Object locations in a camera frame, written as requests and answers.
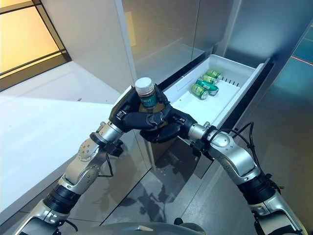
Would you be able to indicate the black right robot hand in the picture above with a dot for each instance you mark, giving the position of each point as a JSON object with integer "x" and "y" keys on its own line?
{"x": 178, "y": 122}

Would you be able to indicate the grey robot torso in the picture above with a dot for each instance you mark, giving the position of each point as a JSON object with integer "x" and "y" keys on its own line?
{"x": 146, "y": 228}

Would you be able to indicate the white counter cabinet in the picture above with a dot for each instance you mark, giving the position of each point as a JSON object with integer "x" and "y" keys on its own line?
{"x": 36, "y": 127}

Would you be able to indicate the black robot right foot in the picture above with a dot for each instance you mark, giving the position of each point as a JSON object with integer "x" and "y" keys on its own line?
{"x": 178, "y": 220}

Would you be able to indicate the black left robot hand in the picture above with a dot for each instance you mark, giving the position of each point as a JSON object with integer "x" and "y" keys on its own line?
{"x": 127, "y": 117}

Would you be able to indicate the orange backlit window panel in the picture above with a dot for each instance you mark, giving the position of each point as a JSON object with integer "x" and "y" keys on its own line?
{"x": 24, "y": 36}

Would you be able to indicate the white fridge drawer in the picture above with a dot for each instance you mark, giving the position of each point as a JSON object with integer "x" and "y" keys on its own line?
{"x": 207, "y": 105}

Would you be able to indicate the tea bottle with white cap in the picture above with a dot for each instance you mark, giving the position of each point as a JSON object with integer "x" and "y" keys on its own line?
{"x": 146, "y": 98}

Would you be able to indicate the teal green drink can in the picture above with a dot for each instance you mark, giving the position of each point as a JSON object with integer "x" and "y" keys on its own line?
{"x": 207, "y": 86}

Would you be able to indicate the brushed steel tall cabinet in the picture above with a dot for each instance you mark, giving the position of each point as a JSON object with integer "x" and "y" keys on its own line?
{"x": 256, "y": 27}

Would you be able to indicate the stainless steel fridge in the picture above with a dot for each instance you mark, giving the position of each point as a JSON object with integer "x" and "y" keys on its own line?
{"x": 161, "y": 36}

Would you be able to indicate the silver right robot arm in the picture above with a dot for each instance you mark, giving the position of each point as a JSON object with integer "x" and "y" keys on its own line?
{"x": 239, "y": 161}

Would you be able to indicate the white tall cabinet panel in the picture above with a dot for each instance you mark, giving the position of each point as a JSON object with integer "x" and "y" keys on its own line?
{"x": 93, "y": 41}

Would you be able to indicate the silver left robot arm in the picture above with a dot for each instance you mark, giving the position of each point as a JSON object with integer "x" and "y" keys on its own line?
{"x": 80, "y": 166}

